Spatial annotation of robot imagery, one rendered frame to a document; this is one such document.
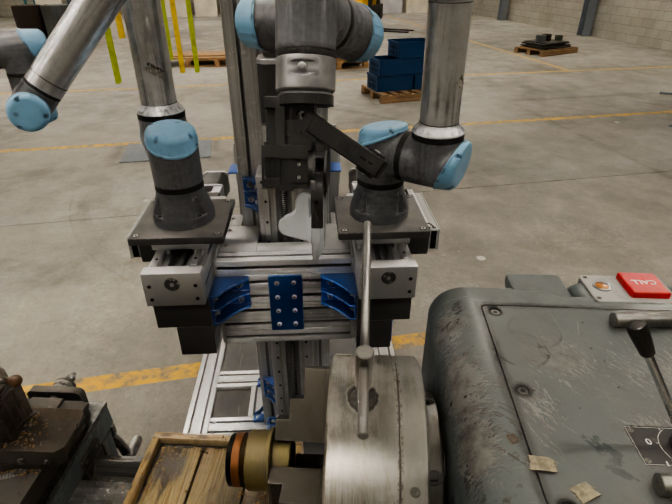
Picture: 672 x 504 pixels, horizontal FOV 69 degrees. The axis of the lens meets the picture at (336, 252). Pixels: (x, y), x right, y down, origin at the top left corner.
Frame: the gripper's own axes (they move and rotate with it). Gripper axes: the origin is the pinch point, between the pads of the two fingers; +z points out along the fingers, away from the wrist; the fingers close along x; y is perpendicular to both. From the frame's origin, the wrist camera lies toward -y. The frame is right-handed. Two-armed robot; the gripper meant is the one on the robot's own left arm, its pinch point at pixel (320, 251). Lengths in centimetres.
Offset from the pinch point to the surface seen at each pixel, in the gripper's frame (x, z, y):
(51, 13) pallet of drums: -1013, -281, 656
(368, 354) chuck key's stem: 10.7, 9.9, -6.5
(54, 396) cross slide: -24, 37, 56
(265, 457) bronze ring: 3.8, 28.9, 7.2
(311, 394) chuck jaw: -1.5, 21.9, 1.3
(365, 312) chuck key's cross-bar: 3.2, 7.4, -6.2
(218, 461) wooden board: -19, 46, 21
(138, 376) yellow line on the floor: -149, 96, 100
